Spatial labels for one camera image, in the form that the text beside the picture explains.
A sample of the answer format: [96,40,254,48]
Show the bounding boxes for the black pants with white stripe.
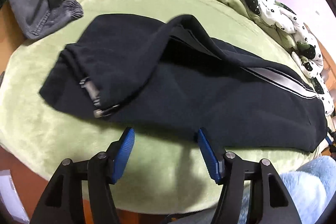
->
[40,14,327,152]

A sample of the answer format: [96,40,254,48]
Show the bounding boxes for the light blue fleece trousers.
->
[239,156,335,223]

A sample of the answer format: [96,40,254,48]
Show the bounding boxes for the green plush bed blanket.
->
[1,0,304,214]

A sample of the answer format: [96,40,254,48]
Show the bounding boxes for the white flower-print green quilt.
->
[217,0,335,115]

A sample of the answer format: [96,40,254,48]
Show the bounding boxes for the grey jeans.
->
[9,0,84,40]

